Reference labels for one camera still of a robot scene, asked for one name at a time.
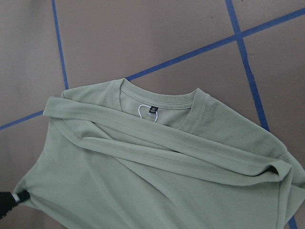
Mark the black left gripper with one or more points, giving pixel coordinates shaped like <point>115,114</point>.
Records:
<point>9,201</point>

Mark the olive green long-sleeve shirt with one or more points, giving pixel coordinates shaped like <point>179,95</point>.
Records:
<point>119,157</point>

